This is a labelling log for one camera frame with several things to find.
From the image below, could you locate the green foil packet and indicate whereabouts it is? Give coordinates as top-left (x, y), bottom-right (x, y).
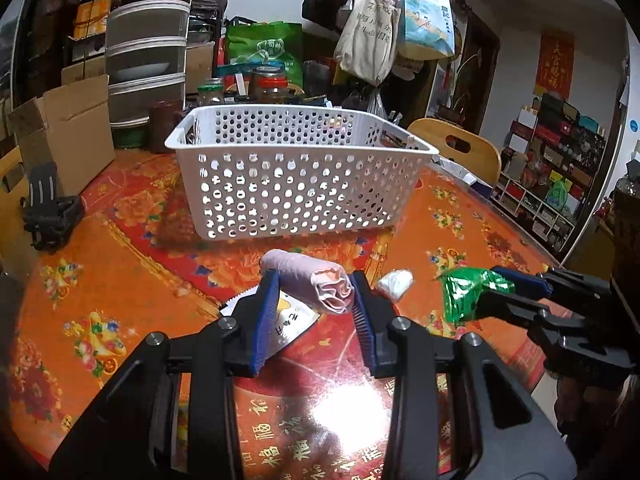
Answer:
top-left (438, 266), bottom-right (515, 324)

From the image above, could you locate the white cloth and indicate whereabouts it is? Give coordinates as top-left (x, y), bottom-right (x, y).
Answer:
top-left (374, 269), bottom-right (414, 304)

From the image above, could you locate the pink cloth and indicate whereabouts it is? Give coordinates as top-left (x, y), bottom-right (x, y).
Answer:
top-left (259, 249), bottom-right (355, 315)

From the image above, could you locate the cluttered storage shelf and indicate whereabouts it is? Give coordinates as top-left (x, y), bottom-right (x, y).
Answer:
top-left (490, 92), bottom-right (606, 261)

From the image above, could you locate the right wooden chair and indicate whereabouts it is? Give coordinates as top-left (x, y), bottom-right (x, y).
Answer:
top-left (408, 118), bottom-right (501, 186)

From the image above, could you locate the wooden chair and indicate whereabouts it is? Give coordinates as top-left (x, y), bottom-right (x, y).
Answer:
top-left (0, 148), bottom-right (38, 284)
top-left (408, 118), bottom-right (501, 186)

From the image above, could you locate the left wooden chair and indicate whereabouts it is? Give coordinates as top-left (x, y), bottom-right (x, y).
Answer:
top-left (0, 148), bottom-right (38, 284)

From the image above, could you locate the black clamp stand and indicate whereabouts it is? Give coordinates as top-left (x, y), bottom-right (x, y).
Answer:
top-left (21, 162), bottom-right (85, 252)

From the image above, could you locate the white perforated plastic basket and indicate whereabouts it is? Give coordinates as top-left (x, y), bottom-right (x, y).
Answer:
top-left (165, 104), bottom-right (438, 242)

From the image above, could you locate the cardboard box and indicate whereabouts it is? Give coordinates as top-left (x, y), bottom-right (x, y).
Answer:
top-left (8, 75), bottom-right (115, 196)

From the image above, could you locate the brown ceramic mug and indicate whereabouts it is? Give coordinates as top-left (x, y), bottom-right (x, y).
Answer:
top-left (149, 100), bottom-right (186, 154)

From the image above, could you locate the blue illustrated tote bag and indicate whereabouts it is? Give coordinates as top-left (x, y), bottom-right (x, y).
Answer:
top-left (398, 0), bottom-right (456, 61)

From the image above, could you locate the beige canvas tote bag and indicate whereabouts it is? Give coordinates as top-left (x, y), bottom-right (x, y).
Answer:
top-left (334, 0), bottom-right (400, 87)

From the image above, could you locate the green-lidded glass jar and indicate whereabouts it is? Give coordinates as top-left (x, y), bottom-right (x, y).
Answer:
top-left (198, 77), bottom-right (224, 106)

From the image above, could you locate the red-lidded glass jar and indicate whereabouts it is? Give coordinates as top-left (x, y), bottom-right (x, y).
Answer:
top-left (250, 65), bottom-right (290, 104)

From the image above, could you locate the green shopping bag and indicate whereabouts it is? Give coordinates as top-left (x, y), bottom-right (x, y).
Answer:
top-left (224, 22), bottom-right (304, 87)

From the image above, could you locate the striped drawer tower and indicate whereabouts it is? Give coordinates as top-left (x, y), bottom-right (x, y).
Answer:
top-left (105, 0), bottom-right (191, 129)

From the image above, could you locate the red wall scroll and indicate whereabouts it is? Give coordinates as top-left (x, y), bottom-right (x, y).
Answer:
top-left (534, 29), bottom-right (575, 100)

